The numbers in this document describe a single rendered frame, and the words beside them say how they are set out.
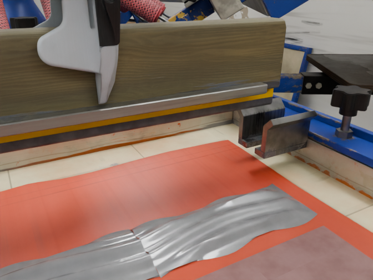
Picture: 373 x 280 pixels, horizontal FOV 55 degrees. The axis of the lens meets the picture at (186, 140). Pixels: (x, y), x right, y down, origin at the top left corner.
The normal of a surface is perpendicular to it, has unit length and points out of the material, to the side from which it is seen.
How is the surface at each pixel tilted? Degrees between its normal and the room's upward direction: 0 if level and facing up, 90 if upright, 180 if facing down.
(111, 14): 104
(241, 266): 0
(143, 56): 90
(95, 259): 31
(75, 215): 0
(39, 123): 90
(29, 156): 90
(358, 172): 90
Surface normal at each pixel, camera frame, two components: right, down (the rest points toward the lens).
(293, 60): -0.87, 0.02
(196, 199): 0.00, -0.91
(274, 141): 0.48, 0.36
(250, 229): 0.30, -0.50
